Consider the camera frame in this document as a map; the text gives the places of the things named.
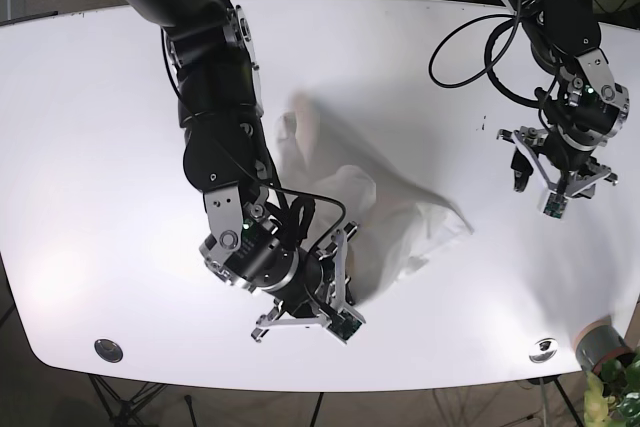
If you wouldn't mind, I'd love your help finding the white printed T-shirt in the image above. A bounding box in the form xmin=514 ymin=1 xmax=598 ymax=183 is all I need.
xmin=274 ymin=94 xmax=473 ymax=305

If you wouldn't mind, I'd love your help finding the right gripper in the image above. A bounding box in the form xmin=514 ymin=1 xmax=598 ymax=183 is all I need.
xmin=200 ymin=202 xmax=366 ymax=343

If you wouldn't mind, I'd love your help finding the silver table grommet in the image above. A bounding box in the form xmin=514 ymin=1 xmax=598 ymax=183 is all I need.
xmin=528 ymin=338 xmax=558 ymax=364
xmin=94 ymin=338 xmax=124 ymax=363

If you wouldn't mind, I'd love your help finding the grey plant pot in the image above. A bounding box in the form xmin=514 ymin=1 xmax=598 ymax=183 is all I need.
xmin=573 ymin=319 xmax=634 ymax=374

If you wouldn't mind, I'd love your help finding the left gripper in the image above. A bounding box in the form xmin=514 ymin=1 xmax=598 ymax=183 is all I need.
xmin=497 ymin=77 xmax=630 ymax=218

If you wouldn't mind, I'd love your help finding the left silver table grommet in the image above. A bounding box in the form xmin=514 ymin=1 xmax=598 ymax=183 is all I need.
xmin=94 ymin=338 xmax=124 ymax=363

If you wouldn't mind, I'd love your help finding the green potted plant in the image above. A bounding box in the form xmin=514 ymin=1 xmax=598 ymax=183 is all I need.
xmin=583 ymin=352 xmax=639 ymax=427

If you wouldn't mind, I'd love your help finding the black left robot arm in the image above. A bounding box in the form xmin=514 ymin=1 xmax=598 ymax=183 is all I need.
xmin=457 ymin=0 xmax=630 ymax=219

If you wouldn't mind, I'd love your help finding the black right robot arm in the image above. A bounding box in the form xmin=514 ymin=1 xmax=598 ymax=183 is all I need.
xmin=126 ymin=0 xmax=364 ymax=342

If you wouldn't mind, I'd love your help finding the right silver table grommet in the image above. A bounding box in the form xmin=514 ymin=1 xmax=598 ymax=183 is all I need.
xmin=528 ymin=338 xmax=558 ymax=364

